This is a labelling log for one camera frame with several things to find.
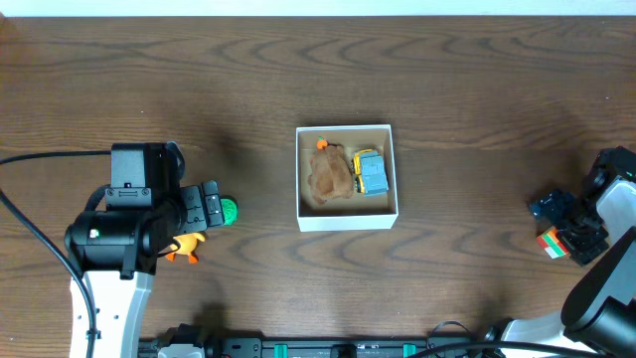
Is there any green round disc toy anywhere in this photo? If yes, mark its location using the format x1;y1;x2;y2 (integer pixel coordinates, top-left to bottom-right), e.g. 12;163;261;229
221;198;239;226

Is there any orange duck toy blue hat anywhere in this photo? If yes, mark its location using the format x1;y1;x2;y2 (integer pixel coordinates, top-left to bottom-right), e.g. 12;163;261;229
165;233;206;265

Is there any colourful puzzle cube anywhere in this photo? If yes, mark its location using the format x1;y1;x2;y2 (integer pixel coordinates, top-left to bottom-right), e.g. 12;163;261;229
537;227;569;260

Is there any brown plush bear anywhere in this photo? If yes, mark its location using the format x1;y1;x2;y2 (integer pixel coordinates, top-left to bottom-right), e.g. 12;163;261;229
307;136;354;205

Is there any yellow grey toy truck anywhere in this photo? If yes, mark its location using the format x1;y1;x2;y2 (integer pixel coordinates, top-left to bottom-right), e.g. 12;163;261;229
352;149;389;197

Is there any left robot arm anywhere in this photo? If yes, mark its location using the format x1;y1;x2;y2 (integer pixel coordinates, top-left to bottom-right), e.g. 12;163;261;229
65;181;224;357

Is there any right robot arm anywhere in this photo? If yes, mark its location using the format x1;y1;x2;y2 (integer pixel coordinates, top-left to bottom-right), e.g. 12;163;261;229
486;146;635;357

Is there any white cardboard box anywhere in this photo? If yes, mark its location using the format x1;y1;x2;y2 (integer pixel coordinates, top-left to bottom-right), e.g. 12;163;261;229
295;124;399;232

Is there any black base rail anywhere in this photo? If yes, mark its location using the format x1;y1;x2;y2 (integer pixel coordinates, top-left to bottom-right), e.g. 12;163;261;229
137;324;475;358

